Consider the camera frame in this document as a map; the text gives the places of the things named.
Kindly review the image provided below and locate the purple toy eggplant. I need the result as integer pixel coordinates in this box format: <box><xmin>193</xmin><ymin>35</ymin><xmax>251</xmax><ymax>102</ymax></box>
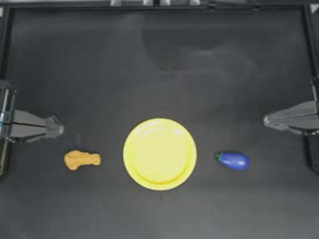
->
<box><xmin>214</xmin><ymin>150</ymin><xmax>253</xmax><ymax>172</ymax></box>

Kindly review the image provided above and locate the yellow oval plate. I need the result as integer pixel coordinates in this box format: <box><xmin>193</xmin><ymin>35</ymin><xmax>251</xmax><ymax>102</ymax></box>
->
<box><xmin>122</xmin><ymin>117</ymin><xmax>198</xmax><ymax>191</ymax></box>

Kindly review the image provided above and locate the toy fried chicken nugget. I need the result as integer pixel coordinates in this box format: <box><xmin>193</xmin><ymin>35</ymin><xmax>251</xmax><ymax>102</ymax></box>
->
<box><xmin>64</xmin><ymin>149</ymin><xmax>103</xmax><ymax>172</ymax></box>

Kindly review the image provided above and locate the black frame post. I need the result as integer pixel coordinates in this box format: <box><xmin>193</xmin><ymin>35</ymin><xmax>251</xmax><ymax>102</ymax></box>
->
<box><xmin>301</xmin><ymin>4</ymin><xmax>319</xmax><ymax>176</ymax></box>
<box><xmin>0</xmin><ymin>6</ymin><xmax>12</xmax><ymax>178</ymax></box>

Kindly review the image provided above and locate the black frame crossbar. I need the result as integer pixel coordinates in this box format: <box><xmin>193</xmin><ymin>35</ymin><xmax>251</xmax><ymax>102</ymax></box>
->
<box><xmin>0</xmin><ymin>0</ymin><xmax>319</xmax><ymax>13</ymax></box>

